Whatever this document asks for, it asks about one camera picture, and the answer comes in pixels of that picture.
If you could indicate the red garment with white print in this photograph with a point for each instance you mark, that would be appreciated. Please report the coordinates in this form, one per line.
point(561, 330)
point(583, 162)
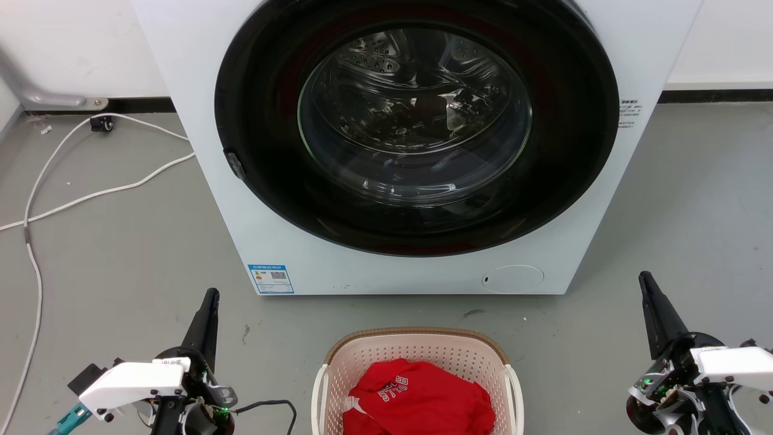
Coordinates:
point(423, 402)

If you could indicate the white front-load washing machine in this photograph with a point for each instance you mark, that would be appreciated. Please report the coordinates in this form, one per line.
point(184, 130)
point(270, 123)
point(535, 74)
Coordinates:
point(392, 275)

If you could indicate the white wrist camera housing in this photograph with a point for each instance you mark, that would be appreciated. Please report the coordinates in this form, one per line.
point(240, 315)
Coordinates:
point(130, 383)
point(737, 362)

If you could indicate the small black caster wheel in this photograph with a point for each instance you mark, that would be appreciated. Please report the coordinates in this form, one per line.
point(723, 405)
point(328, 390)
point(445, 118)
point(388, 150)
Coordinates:
point(101, 124)

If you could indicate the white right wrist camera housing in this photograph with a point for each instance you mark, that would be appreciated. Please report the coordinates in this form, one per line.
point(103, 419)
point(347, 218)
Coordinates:
point(737, 362)

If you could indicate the grey floor pipe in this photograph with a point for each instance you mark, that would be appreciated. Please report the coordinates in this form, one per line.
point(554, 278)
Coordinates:
point(36, 96)

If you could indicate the round white filter cover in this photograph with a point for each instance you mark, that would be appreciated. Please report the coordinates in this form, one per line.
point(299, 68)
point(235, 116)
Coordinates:
point(513, 279)

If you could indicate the beige perforated laundry basket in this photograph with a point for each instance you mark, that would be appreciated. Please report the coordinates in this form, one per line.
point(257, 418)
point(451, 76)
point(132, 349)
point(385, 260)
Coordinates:
point(416, 344)

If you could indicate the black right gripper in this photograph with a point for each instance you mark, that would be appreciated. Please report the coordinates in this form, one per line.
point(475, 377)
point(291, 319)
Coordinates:
point(670, 386)

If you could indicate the blue energy label sticker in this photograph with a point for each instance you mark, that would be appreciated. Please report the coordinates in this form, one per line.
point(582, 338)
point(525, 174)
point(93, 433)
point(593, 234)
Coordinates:
point(270, 278)

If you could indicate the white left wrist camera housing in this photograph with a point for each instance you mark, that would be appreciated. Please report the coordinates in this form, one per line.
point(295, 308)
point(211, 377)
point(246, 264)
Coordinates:
point(130, 383)

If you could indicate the black round washer door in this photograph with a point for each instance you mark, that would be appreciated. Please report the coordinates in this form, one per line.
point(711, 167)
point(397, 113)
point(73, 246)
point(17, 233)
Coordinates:
point(266, 121)

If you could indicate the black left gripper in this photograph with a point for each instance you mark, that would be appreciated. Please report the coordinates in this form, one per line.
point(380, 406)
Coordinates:
point(202, 393)

